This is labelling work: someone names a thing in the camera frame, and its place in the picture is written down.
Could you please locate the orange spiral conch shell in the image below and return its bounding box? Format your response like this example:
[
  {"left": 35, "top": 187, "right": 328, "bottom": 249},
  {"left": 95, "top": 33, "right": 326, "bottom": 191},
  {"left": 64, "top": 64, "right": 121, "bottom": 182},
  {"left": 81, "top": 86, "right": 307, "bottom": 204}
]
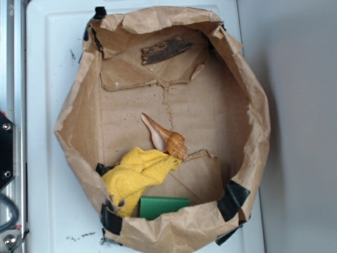
[{"left": 141, "top": 113, "right": 188, "bottom": 162}]

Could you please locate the yellow terry cloth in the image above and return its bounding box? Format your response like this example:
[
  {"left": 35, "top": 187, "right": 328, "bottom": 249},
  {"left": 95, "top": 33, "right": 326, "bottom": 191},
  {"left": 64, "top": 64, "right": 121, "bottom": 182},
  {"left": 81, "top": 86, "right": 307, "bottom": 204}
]
[{"left": 102, "top": 147, "right": 182, "bottom": 217}]

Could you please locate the brown paper bag bin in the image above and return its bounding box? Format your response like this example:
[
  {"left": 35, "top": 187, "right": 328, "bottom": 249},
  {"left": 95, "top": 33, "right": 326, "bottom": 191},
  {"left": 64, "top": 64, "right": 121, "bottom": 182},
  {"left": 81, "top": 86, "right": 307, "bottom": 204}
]
[{"left": 54, "top": 5, "right": 272, "bottom": 253}]

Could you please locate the dark bark wood piece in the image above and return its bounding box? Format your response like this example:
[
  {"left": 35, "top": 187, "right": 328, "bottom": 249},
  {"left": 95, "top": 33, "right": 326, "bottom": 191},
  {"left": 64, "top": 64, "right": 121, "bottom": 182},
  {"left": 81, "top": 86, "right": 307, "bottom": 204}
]
[{"left": 142, "top": 36, "right": 193, "bottom": 65}]

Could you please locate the green rectangular block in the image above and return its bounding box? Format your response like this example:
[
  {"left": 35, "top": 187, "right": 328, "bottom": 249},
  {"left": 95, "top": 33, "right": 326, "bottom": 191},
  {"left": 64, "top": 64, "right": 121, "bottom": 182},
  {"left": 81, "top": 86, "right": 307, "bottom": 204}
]
[{"left": 139, "top": 196, "right": 190, "bottom": 220}]

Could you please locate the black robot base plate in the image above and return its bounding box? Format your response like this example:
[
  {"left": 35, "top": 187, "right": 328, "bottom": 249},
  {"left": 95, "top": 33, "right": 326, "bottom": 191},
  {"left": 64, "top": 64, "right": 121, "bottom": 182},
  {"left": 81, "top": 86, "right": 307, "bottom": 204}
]
[{"left": 0, "top": 111, "right": 16, "bottom": 191}]

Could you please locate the aluminium frame rail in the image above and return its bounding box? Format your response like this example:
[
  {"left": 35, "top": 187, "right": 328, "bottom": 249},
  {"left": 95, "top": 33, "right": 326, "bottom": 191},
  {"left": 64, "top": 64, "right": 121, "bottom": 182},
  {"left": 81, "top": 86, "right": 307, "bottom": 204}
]
[{"left": 1, "top": 1, "right": 29, "bottom": 252}]

